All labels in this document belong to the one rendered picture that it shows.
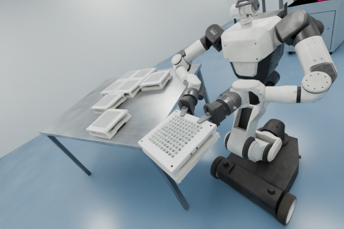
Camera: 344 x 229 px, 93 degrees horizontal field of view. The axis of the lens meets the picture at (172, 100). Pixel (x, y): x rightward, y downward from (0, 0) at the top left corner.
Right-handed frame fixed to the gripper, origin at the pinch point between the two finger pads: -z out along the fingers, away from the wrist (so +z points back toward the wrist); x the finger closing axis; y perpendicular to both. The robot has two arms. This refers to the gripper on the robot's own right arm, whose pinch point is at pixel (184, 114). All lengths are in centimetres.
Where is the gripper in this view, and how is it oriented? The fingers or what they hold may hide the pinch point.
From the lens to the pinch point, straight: 77.9
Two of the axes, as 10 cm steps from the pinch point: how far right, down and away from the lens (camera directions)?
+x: 3.3, 8.1, 4.9
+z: 2.8, -5.8, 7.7
